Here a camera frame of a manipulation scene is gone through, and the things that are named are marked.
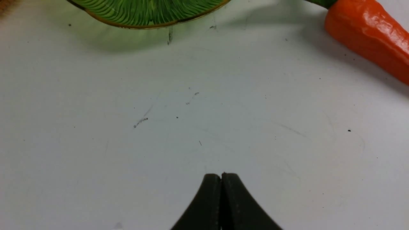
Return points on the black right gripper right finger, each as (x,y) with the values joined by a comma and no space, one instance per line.
(239,210)

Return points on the orange carrot with leaves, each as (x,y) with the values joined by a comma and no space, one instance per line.
(366,28)

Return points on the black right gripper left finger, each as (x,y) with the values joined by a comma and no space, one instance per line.
(203,211)

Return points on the green ribbed plastic plate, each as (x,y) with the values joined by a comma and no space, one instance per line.
(147,14)

